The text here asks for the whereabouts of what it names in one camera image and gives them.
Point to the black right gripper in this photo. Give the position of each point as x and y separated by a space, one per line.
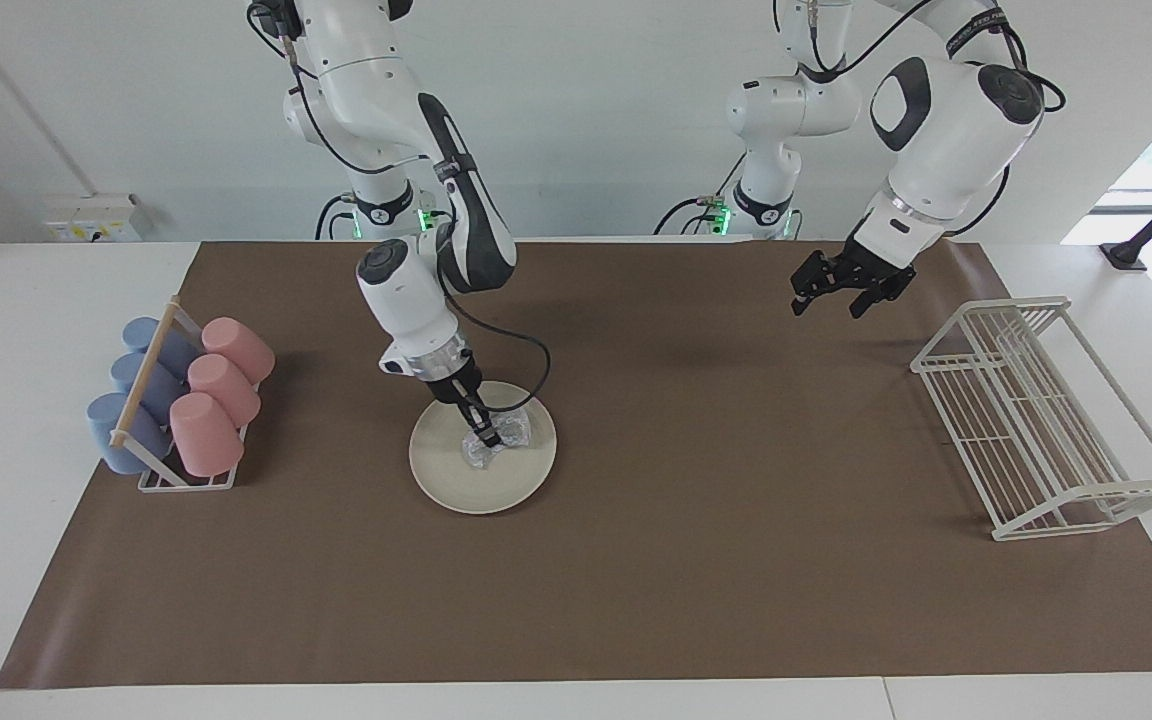
456 382

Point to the white wall outlet box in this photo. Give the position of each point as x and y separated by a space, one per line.
96 220

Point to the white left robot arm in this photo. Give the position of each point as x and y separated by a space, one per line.
946 130

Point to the cream round plate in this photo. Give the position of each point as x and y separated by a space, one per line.
476 490

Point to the blue plastic cup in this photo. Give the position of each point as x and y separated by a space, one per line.
164 388
104 425
176 352

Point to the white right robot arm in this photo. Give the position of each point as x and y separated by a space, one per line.
406 290

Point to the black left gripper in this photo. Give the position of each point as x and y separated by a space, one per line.
871 265

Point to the pink plastic cup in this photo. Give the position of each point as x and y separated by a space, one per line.
206 435
239 347
226 388

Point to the brown paper table mat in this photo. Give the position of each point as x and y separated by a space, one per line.
736 560

